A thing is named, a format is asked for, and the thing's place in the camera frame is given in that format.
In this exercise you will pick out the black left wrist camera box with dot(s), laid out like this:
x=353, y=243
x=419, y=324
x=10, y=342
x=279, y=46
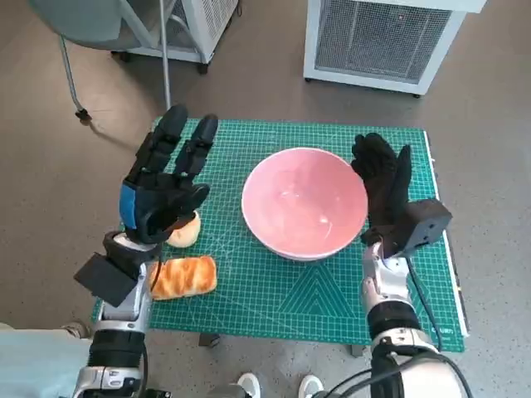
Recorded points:
x=108, y=282

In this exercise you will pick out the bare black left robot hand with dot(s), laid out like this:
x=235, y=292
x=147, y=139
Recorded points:
x=153, y=203

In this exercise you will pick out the green cutting mat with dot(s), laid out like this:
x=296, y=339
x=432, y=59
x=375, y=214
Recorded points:
x=249, y=298

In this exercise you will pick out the round bread bun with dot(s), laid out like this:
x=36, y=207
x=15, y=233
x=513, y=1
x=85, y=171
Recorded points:
x=187, y=234

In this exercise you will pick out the silver metal pole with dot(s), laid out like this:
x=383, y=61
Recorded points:
x=166, y=62

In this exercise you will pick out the rectangular toasted bread loaf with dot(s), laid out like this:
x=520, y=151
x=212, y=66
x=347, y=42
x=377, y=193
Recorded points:
x=186, y=278

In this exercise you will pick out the white shoe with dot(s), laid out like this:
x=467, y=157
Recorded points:
x=310, y=385
x=249, y=383

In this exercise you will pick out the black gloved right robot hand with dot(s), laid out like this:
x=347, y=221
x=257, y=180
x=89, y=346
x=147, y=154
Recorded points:
x=381, y=186

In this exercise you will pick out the person's beige shoe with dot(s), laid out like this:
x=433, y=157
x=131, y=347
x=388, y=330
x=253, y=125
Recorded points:
x=76, y=329

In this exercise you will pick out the white wheeled cabinet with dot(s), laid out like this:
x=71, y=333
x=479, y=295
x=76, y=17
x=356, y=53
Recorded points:
x=205, y=25

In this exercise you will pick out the black table bracket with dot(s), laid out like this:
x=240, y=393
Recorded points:
x=208, y=341
x=357, y=350

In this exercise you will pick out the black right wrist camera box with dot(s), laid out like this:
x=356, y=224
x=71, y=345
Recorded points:
x=427, y=224

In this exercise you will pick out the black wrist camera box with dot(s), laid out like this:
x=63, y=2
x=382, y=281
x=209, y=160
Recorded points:
x=108, y=282
x=427, y=224

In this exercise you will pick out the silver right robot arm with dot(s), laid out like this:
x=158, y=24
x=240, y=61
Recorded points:
x=386, y=290

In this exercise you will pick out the pink bowl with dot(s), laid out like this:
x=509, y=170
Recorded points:
x=303, y=199

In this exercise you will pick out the white cabinet with mesh panel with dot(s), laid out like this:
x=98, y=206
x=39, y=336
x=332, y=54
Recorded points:
x=373, y=37

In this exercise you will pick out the grey chair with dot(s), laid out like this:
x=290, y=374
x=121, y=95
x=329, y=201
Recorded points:
x=83, y=20

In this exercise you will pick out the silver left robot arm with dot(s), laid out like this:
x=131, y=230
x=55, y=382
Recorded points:
x=124, y=307

